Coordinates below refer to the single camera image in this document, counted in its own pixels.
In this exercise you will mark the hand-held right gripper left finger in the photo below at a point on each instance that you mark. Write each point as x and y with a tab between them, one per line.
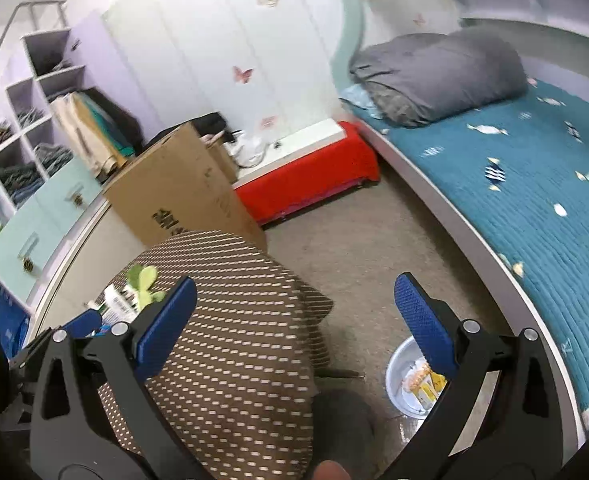
167	325

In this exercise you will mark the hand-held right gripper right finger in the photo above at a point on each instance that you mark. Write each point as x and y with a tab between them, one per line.
424	320

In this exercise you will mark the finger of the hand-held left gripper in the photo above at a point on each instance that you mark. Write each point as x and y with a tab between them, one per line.
83	322

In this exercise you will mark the blue white snack wrapper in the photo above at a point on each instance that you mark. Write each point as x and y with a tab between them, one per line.
117	302

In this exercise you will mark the grey plastic basin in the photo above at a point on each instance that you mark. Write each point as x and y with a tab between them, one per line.
399	365

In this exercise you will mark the yellow wrapper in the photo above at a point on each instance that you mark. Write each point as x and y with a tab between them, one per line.
427	387

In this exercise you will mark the person's right hand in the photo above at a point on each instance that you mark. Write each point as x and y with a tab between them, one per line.
332	471

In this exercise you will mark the blue storage box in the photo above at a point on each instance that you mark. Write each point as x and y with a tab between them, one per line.
10	325

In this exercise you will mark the mint green drawers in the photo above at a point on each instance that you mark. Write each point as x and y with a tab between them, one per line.
49	210

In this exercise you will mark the large cardboard box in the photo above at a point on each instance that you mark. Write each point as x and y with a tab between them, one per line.
184	185

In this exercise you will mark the teal printed bedspread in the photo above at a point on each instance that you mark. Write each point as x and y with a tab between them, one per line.
524	180

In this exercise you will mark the red bench with white top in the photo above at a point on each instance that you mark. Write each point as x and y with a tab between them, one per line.
299	180

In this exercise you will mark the beige hanging garment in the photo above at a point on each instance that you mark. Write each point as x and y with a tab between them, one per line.
82	130

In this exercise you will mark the white plastic bag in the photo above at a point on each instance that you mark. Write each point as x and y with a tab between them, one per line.
248	150

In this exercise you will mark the teal hanging garment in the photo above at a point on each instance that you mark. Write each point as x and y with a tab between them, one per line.
109	127

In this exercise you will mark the black bag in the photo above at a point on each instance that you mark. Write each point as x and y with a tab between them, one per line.
209	124

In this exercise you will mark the black hanging garment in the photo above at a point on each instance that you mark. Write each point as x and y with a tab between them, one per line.
124	115

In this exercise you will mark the light blue pillow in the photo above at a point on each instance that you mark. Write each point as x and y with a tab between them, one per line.
362	100

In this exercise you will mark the white cubby shelf unit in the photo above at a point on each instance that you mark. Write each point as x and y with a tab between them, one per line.
24	95

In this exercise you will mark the grey folded duvet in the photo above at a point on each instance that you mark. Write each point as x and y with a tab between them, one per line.
444	75

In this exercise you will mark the mint and white bed frame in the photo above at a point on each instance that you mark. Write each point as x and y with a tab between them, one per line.
474	220

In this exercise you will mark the small pink butterfly wall sticker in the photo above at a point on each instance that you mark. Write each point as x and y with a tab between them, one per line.
268	121

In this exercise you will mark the grey metal rail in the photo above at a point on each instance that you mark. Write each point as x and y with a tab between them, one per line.
34	10

